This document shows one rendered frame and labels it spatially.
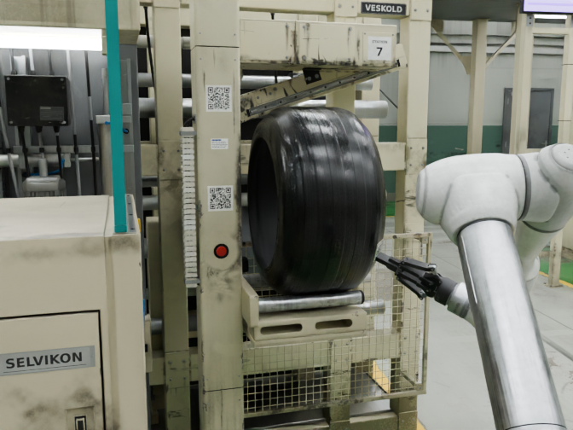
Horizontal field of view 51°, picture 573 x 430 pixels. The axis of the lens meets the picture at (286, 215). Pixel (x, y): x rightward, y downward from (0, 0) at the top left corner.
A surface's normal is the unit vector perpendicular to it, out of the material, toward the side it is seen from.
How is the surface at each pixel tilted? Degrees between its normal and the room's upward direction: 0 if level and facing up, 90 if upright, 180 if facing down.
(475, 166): 48
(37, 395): 90
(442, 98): 90
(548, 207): 130
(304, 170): 67
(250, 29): 90
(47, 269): 90
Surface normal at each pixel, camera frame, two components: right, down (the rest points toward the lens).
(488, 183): -0.05, -0.51
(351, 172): 0.25, -0.24
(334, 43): 0.27, 0.14
